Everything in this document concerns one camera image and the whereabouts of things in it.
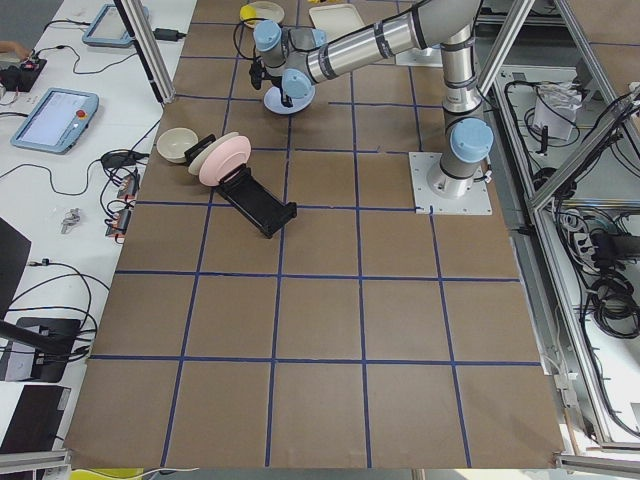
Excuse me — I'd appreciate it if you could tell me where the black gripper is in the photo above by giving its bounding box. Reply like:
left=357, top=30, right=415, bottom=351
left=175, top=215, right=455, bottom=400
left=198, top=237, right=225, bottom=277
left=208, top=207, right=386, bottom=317
left=272, top=77, right=292, bottom=108

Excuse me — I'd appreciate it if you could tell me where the blue plate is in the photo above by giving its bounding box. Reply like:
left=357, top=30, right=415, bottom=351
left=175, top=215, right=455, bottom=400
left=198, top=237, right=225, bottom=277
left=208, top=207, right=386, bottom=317
left=263, top=86, right=316, bottom=115

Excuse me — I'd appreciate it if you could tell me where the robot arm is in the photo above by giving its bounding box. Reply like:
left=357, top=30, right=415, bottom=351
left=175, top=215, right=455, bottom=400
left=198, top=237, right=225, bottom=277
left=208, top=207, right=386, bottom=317
left=250, top=1, right=494, bottom=199

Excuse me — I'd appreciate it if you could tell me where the pink plate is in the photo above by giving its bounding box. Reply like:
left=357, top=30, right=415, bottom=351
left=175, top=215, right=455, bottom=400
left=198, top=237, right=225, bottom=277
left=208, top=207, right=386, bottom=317
left=198, top=135, right=251, bottom=187

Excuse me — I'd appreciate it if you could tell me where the cream round plate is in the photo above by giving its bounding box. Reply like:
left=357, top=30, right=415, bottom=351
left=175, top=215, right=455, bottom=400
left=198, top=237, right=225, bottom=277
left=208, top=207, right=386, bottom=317
left=248, top=1, right=285, bottom=24

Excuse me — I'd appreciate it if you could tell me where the cream plate in rack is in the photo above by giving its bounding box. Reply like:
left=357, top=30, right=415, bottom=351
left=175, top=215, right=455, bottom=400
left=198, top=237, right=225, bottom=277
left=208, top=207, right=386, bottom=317
left=184, top=132, right=239, bottom=176

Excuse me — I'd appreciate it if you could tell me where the cream rectangular tray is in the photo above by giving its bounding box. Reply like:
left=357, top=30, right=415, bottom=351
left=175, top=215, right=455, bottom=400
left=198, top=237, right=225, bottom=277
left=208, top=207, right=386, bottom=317
left=309, top=4, right=364, bottom=32

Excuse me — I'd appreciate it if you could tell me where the yellow lemon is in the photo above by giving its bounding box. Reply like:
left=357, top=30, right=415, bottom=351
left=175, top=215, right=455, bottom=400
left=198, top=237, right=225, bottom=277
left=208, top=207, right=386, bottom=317
left=239, top=4, right=260, bottom=28

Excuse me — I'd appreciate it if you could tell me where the black dish rack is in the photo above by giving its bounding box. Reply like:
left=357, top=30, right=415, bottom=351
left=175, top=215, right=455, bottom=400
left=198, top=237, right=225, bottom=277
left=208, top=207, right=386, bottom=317
left=213, top=162, right=297, bottom=238

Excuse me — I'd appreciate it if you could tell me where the cream bowl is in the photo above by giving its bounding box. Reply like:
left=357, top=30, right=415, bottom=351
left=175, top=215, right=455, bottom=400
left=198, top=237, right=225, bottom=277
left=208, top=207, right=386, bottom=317
left=156, top=127, right=199, bottom=164

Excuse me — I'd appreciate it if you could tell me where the black power adapter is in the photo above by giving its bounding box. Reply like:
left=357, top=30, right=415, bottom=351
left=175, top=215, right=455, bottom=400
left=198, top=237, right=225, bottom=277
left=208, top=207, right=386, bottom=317
left=153, top=28, right=185, bottom=42

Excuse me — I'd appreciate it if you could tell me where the far blue teach pendant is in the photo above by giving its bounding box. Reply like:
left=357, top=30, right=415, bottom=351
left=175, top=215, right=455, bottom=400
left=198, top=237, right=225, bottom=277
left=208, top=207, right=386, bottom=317
left=82, top=4, right=133, bottom=48

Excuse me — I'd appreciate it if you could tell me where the blue teach pendant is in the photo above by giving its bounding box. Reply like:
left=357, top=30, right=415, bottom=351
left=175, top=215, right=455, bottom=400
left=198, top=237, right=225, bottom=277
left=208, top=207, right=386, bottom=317
left=10, top=88, right=100, bottom=154
left=82, top=4, right=133, bottom=48

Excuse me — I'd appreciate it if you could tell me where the near blue teach pendant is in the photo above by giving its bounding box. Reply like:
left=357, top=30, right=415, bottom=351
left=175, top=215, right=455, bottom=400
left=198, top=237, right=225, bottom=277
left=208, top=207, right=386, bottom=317
left=10, top=88, right=100, bottom=154

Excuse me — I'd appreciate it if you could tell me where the white paper bag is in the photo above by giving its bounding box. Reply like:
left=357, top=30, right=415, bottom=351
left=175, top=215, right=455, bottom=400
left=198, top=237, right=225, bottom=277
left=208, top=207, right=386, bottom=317
left=532, top=82, right=582, bottom=141

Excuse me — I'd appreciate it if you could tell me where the black monitor stand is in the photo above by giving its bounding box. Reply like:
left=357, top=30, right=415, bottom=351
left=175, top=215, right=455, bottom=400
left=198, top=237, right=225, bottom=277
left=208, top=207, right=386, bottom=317
left=1, top=317, right=80, bottom=383

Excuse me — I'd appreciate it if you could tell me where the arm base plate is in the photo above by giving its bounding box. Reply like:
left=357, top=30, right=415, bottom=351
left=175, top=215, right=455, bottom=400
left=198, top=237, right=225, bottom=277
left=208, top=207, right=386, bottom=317
left=408, top=152, right=492, bottom=216
left=395, top=45, right=443, bottom=68

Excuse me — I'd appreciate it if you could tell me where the aluminium frame post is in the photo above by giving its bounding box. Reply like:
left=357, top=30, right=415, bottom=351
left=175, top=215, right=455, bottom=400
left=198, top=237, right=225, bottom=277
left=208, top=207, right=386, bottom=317
left=114, top=0, right=176, bottom=105

